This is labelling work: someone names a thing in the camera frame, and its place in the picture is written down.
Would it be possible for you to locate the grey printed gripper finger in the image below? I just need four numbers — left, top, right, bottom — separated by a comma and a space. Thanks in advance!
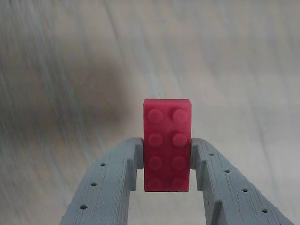
189, 138, 296, 225
60, 137, 144, 225

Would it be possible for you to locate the red lego block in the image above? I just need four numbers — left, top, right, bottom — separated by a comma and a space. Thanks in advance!
142, 98, 194, 193

